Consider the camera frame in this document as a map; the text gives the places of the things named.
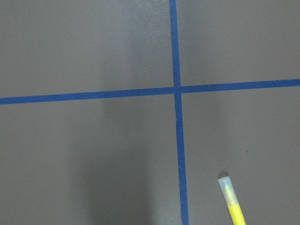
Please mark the yellow highlighter pen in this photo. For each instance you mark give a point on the yellow highlighter pen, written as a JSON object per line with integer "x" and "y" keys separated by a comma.
{"x": 231, "y": 201}

